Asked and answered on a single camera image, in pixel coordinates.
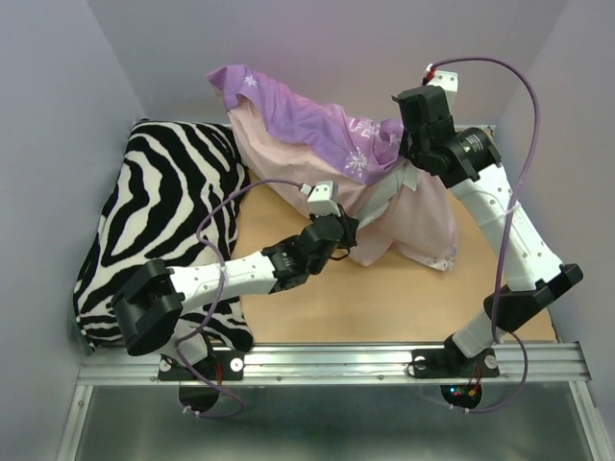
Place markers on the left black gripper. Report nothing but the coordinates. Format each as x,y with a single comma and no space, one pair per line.
349,228

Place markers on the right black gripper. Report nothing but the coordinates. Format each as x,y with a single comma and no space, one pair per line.
407,143

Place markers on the purple princess pillowcase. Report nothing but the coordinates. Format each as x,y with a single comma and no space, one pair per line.
285,137

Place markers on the white pillow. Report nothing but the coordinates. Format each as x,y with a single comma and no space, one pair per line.
383,193

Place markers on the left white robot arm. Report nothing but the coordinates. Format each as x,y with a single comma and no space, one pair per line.
148,307

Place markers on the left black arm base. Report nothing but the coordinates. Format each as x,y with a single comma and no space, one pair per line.
219,367

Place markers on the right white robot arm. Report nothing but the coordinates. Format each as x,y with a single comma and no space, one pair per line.
529,275

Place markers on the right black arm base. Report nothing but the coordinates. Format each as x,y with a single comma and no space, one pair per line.
461,376

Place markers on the zebra print pillow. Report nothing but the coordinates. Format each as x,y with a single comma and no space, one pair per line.
172,175

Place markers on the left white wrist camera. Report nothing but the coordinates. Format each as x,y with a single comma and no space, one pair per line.
321,198

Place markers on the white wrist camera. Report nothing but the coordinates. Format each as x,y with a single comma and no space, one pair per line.
321,198
447,80

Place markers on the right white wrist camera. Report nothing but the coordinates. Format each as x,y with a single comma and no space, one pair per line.
447,80

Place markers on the aluminium mounting rail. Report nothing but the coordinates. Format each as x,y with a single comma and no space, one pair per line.
340,402

